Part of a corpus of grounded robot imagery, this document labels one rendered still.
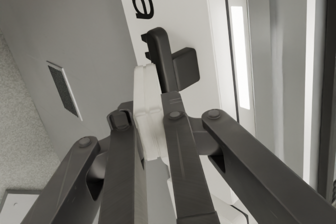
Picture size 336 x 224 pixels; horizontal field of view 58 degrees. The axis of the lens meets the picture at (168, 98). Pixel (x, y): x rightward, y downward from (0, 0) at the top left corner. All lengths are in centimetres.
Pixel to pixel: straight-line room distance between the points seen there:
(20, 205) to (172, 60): 111
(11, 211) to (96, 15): 98
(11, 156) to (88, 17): 86
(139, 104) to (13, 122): 102
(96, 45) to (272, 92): 27
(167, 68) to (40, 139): 103
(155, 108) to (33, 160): 110
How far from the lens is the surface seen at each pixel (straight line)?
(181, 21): 24
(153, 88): 17
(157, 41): 21
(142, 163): 16
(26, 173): 125
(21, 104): 115
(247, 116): 25
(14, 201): 126
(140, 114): 15
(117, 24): 36
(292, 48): 20
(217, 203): 35
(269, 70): 22
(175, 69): 22
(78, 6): 43
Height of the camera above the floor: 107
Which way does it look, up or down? 47 degrees down
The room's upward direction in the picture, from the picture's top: 111 degrees clockwise
